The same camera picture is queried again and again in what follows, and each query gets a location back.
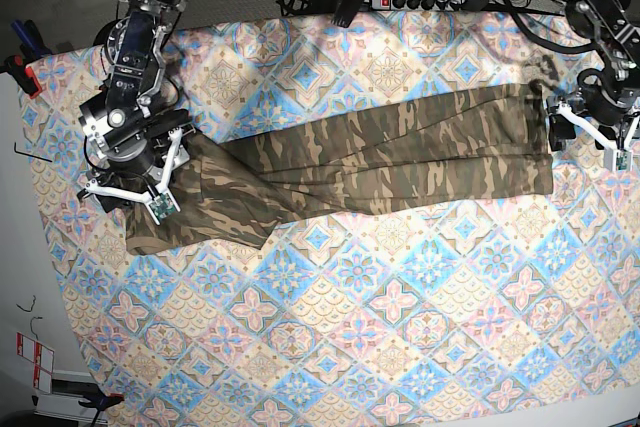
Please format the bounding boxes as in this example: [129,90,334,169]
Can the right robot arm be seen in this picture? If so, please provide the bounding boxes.
[77,0,195,224]

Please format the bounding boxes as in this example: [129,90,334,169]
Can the black mount post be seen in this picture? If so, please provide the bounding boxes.
[332,0,365,28]

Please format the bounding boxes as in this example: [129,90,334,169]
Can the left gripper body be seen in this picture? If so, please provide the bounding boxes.
[547,69,639,130]

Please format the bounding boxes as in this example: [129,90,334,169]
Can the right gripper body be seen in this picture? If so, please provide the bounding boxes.
[82,109,195,186]

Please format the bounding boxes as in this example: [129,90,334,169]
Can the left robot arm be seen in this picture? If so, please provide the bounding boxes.
[504,0,639,172]

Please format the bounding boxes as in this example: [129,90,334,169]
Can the camouflage T-shirt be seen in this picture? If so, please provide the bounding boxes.
[126,84,553,255]

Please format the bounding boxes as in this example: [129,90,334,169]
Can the blue orange bottom clamp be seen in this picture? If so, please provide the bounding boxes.
[78,394,124,412]

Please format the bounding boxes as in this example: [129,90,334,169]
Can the red black clamp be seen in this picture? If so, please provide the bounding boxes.
[1,55,42,99]

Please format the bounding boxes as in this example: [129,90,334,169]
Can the white power strip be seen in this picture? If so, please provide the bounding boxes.
[368,0,467,12]

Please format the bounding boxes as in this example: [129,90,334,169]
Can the blue handled clamp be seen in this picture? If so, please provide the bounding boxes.
[11,19,52,61]

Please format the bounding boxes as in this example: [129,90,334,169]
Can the patterned tile tablecloth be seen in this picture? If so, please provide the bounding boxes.
[19,12,639,426]

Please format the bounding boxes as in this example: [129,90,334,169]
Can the black hex key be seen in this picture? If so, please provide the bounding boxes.
[13,142,53,163]

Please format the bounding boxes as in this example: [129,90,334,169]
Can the red white label sheet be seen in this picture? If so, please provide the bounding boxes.
[16,333,55,394]

